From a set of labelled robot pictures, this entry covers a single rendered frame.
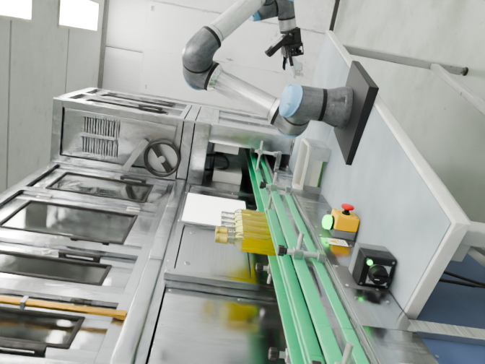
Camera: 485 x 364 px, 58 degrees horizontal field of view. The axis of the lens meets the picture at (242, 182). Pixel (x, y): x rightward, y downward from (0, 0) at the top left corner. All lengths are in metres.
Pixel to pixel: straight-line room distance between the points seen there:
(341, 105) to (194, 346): 0.90
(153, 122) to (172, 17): 2.84
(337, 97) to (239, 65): 3.76
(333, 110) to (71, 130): 1.65
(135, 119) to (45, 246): 1.08
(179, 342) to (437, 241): 0.74
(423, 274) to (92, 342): 0.85
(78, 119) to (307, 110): 1.53
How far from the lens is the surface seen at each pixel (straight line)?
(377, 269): 1.08
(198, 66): 1.65
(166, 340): 1.31
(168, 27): 5.30
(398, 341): 0.95
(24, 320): 1.41
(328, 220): 1.35
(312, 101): 1.54
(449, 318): 1.16
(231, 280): 1.56
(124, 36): 5.85
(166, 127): 2.58
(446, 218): 0.96
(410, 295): 1.05
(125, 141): 2.64
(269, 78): 5.29
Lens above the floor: 1.24
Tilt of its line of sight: 5 degrees down
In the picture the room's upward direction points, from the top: 81 degrees counter-clockwise
